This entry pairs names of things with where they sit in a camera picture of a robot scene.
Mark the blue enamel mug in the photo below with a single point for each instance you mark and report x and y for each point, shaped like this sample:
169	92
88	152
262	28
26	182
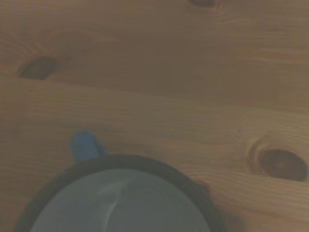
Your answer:
120	205

